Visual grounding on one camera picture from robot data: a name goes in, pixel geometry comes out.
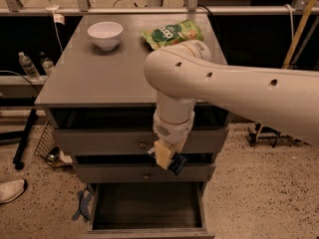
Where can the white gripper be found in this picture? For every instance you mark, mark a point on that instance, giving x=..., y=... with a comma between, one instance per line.
x=173, y=129

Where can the dark rxbar blueberry bar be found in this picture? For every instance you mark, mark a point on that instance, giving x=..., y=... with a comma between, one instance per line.
x=177, y=163

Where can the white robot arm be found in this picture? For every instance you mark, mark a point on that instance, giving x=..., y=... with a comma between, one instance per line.
x=184, y=74

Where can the grey middle drawer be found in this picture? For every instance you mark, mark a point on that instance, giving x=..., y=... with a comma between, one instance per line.
x=139, y=168

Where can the grey drawer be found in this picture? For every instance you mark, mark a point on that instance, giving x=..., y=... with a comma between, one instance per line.
x=129, y=130
x=161, y=210
x=139, y=168

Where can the grey bottom drawer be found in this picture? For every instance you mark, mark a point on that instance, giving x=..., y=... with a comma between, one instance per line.
x=161, y=210

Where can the grey drawer cabinet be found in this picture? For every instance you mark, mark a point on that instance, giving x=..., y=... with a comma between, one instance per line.
x=88, y=77

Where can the grey top drawer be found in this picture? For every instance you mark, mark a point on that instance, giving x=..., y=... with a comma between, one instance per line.
x=129, y=130

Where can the green snack bag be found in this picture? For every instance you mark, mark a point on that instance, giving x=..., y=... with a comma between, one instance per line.
x=172, y=34

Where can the white bowl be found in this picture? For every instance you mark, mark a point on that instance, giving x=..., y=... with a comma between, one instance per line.
x=106, y=35

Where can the black tripod leg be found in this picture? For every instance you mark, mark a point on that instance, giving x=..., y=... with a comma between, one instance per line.
x=17, y=161

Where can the clear plastic water bottle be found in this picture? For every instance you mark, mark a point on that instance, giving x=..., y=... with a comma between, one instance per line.
x=29, y=67

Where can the white shoe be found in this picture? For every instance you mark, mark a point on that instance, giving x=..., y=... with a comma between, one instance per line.
x=11, y=190

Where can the yellow wooden ladder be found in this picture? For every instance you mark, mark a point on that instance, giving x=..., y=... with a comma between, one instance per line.
x=295, y=34

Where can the black wire basket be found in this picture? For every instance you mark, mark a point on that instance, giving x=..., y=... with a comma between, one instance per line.
x=48, y=149

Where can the white lamp with cord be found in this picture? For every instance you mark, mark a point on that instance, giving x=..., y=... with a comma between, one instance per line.
x=53, y=8

